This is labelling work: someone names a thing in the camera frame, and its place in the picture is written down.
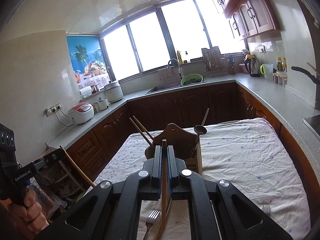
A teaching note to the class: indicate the steel electric kettle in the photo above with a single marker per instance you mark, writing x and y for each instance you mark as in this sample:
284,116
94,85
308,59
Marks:
253,66

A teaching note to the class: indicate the kitchen sink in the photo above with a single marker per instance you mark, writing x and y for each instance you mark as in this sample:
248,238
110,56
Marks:
162,88

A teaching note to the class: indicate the small wall outlet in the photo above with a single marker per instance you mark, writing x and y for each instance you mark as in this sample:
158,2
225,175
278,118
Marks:
261,49

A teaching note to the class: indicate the wooden wall cabinets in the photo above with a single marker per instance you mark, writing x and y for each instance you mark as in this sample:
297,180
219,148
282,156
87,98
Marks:
257,12

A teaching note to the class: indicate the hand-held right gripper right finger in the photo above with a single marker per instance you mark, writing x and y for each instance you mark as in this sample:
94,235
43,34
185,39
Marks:
171,175

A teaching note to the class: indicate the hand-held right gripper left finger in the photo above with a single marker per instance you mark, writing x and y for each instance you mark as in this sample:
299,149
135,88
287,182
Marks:
157,175

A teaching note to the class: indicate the wooden stool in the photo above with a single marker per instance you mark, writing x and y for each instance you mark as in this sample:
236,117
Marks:
74,180

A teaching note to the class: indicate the beach and fruit wall poster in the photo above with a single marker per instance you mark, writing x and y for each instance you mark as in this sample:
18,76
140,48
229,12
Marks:
82,55

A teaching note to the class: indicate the gas stove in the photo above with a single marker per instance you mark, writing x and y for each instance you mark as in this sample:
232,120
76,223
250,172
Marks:
313,123

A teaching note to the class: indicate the wall power strip outlet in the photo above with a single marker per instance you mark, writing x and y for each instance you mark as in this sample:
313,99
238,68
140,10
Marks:
53,108

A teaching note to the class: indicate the chrome kitchen faucet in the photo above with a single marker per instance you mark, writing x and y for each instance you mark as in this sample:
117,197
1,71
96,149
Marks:
180,71

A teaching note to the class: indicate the kitchen window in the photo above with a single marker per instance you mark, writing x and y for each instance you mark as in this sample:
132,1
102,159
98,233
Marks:
150,45

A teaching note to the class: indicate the large white cooker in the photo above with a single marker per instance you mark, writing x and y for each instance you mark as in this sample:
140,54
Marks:
113,92

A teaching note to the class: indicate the light wooden chopstick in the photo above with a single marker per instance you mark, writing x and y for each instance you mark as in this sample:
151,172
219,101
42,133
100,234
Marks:
77,167

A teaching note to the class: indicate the white paper roll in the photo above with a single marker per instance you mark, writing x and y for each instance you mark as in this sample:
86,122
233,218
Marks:
85,93

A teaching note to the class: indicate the condiment bottles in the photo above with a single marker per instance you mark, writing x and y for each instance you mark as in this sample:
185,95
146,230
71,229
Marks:
279,63

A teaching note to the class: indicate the yellow oil bottle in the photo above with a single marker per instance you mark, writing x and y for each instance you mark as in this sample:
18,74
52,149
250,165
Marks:
179,56

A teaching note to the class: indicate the floral white tablecloth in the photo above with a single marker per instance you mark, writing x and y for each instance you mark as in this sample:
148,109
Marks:
250,167

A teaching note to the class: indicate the black wok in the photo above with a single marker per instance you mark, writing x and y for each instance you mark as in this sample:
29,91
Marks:
302,71

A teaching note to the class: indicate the metal spoon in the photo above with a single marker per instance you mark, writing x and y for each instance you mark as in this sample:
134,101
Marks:
200,130

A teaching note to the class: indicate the wooden utensil holder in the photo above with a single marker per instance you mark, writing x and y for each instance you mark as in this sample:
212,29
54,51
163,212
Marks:
177,135

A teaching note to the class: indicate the white and red rice cooker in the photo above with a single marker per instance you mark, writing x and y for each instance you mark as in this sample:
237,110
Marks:
81,112

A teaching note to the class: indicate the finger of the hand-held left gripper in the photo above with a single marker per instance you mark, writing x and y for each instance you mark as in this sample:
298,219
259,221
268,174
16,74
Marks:
56,155

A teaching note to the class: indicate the green and white pitcher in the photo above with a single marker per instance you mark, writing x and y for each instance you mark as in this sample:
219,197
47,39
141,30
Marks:
267,71

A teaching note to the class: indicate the person's left hand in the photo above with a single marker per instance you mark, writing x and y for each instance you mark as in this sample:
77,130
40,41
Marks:
30,205

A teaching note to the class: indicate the row of spice jars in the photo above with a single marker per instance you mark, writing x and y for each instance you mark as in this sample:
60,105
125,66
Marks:
280,78

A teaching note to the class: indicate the large metal fork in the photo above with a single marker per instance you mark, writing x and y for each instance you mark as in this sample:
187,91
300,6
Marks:
152,216

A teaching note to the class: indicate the small white cooker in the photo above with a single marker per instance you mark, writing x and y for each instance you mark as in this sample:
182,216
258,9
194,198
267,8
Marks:
102,104

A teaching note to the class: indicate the green colander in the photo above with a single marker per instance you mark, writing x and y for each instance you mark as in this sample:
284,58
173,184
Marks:
191,80

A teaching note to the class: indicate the small metal fork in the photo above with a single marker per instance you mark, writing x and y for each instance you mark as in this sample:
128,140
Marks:
266,208

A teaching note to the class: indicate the metal dish rack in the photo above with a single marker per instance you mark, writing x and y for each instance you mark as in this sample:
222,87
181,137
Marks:
213,60

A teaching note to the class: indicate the small dark bottle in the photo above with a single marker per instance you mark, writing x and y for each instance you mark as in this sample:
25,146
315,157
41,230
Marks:
186,57

